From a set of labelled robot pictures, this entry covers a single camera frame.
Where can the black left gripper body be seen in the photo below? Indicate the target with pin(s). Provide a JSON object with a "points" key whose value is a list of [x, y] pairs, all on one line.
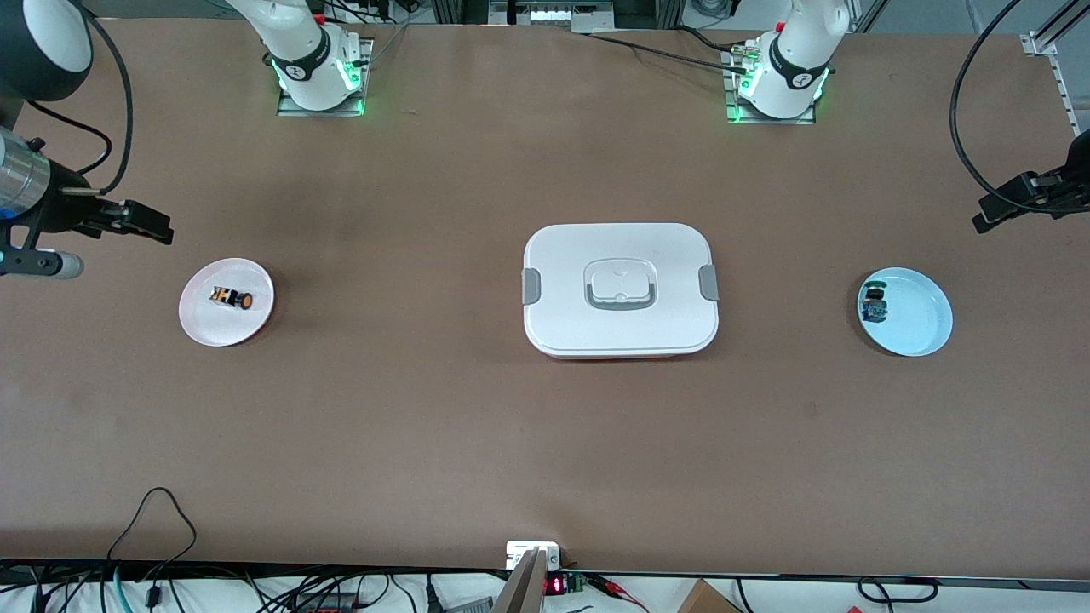
{"points": [[1075, 189]]}

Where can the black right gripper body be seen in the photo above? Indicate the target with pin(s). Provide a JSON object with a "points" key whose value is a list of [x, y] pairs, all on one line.
{"points": [[61, 209]]}

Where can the orange push button switch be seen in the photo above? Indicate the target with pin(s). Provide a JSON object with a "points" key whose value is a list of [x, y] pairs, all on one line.
{"points": [[232, 299]]}

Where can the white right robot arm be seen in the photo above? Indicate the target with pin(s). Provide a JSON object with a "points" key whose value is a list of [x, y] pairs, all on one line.
{"points": [[302, 51]]}

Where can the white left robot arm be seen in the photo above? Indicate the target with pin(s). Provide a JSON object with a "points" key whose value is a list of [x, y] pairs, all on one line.
{"points": [[796, 60]]}

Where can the pale pink round plate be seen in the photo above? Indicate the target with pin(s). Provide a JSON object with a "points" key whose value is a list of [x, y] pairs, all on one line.
{"points": [[226, 328]]}

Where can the light blue round plate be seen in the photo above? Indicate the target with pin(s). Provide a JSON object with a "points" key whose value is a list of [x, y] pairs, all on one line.
{"points": [[911, 319]]}

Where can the white power strip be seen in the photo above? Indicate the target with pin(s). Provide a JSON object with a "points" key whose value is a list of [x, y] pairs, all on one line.
{"points": [[549, 13]]}

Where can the brown cardboard box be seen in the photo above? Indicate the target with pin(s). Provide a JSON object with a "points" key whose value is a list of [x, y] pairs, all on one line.
{"points": [[707, 600]]}

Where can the grey metal bar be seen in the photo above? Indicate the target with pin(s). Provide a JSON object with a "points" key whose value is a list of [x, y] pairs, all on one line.
{"points": [[521, 592]]}

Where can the red digit display module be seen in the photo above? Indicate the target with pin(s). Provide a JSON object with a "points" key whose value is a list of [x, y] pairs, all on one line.
{"points": [[555, 585]]}

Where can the aluminium profile rail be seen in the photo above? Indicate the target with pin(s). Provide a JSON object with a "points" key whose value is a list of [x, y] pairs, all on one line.
{"points": [[1064, 77]]}

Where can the green and blue switch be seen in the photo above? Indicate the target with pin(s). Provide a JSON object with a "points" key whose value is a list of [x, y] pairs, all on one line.
{"points": [[874, 302]]}

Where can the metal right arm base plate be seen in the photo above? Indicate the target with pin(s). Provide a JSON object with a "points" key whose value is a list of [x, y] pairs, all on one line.
{"points": [[294, 111]]}

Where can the small silver metal bracket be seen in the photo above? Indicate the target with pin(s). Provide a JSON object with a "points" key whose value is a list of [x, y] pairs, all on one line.
{"points": [[521, 549]]}

